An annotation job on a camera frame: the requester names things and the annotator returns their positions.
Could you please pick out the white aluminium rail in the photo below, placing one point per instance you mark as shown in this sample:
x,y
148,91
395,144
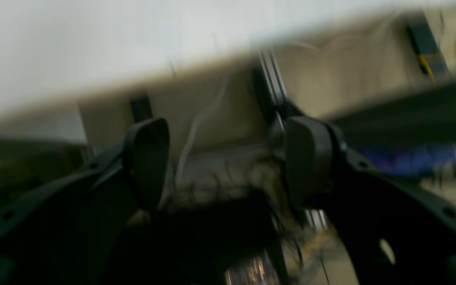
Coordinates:
x,y
276,107

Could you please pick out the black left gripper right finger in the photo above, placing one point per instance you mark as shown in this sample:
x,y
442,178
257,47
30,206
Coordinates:
x,y
395,232

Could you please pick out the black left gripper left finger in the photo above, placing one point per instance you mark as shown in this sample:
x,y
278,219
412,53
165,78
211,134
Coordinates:
x,y
63,232

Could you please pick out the black power strip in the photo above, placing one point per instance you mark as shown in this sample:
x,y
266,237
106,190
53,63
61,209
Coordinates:
x,y
425,46

